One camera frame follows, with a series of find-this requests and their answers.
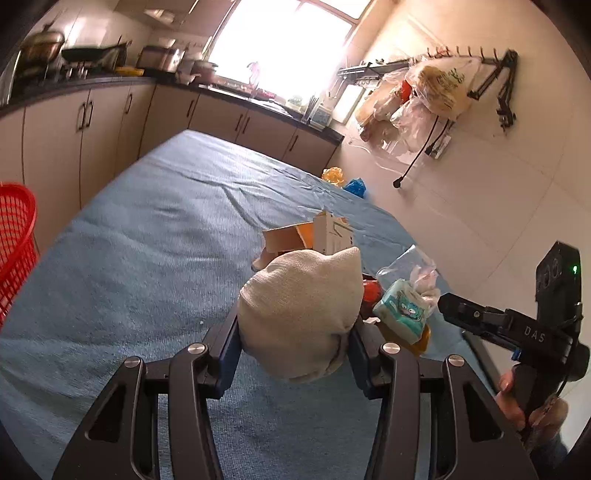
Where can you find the transparent hanging plastic bag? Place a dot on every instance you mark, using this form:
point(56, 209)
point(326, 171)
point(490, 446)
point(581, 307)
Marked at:
point(415, 124)

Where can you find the red foil wrapper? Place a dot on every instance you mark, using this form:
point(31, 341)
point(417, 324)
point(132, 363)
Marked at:
point(371, 290)

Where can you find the gas stove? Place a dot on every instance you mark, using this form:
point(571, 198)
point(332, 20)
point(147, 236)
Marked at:
point(78, 70)

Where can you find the steel wok with lid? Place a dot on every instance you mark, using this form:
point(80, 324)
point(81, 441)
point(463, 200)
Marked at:
point(44, 46)

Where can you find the white cutting board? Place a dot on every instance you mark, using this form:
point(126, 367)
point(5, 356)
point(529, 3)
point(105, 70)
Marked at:
point(347, 102)

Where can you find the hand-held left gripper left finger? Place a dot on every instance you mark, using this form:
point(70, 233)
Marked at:
point(228, 367)

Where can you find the utensil holder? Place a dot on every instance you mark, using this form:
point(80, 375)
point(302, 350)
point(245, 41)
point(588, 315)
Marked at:
point(318, 113)

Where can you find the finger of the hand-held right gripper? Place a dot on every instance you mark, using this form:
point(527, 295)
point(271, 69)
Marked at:
point(471, 316)

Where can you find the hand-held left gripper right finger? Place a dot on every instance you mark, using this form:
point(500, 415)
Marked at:
point(358, 364)

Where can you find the crumpled white tissue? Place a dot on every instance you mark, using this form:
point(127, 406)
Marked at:
point(427, 286)

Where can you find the blue table cloth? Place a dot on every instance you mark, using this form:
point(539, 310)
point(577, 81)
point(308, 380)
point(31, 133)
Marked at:
point(138, 258)

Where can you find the yellow plastic container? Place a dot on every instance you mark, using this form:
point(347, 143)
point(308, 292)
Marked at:
point(418, 341)

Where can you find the steel rice cooker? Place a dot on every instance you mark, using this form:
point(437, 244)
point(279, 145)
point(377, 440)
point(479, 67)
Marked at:
point(159, 59)

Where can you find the beige base cabinet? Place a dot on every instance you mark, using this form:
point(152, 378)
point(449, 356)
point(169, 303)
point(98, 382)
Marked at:
point(221, 115)
point(69, 134)

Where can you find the yellow dish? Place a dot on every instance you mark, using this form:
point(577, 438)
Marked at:
point(129, 71)

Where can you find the wall rack with hooks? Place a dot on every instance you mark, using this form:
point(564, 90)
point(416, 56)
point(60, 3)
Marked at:
point(369, 69)

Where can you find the white bowl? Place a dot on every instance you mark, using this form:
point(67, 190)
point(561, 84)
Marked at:
point(187, 78)

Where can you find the tissue packet with cartoon print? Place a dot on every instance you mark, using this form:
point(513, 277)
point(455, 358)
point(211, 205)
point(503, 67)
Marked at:
point(401, 311)

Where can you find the white paper carton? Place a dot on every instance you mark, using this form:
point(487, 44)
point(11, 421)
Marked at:
point(332, 233)

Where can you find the wall power socket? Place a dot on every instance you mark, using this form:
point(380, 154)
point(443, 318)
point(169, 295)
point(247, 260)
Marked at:
point(438, 146)

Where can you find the black frying pan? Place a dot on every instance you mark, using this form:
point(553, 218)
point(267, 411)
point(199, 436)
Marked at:
point(90, 54)

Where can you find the blue plastic bag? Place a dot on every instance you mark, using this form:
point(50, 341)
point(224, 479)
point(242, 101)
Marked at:
point(355, 188)

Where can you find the person's right forearm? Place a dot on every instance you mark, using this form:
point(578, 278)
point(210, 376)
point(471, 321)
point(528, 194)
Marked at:
point(549, 459)

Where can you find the beige cloth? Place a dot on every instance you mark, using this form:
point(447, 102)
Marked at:
point(300, 314)

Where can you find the small cooking pot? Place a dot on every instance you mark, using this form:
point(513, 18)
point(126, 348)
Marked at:
point(204, 70)

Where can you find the range hood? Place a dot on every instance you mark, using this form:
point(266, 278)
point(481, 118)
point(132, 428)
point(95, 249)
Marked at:
point(175, 11)

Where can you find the clear plastic bag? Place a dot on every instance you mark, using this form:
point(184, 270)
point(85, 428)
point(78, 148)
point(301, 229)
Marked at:
point(397, 265)

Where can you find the window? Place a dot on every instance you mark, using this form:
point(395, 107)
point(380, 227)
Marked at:
point(281, 41)

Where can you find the red plastic basket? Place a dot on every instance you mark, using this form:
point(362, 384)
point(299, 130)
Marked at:
point(18, 240)

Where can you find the person's right hand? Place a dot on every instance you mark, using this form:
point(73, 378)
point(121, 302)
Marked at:
point(551, 420)

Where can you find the yellow plastic bag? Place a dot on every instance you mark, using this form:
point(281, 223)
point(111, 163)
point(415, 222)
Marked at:
point(333, 177)

